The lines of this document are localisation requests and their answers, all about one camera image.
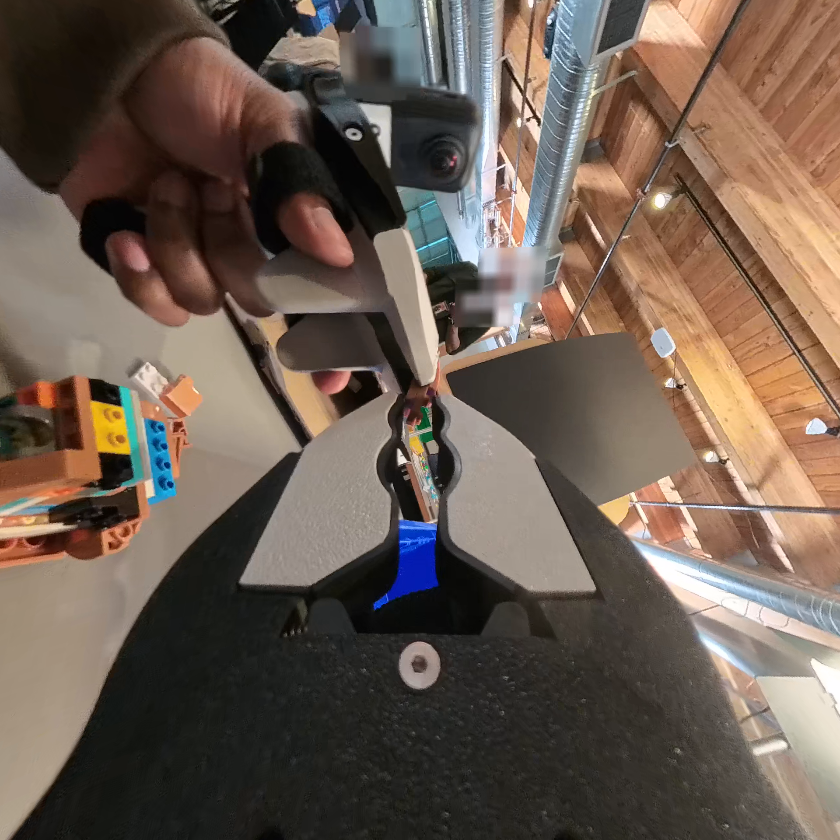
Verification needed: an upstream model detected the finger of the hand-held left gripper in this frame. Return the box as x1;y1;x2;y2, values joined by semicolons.
254;226;441;385
277;315;397;378

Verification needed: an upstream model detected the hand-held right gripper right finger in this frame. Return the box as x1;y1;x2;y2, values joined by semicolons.
432;394;603;631

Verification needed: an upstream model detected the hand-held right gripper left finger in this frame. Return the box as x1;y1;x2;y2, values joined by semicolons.
241;398;406;631

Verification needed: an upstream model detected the blue plastic bin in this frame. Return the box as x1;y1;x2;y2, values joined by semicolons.
371;519;442;613

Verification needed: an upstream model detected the colourful toy brick model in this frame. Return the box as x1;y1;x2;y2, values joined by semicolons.
0;374;198;569

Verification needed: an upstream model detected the person's left hand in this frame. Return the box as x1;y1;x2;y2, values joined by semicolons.
59;37;358;329

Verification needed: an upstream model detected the silver ventilation duct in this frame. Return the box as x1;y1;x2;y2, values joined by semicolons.
418;0;504;145
628;536;840;651
523;0;624;253

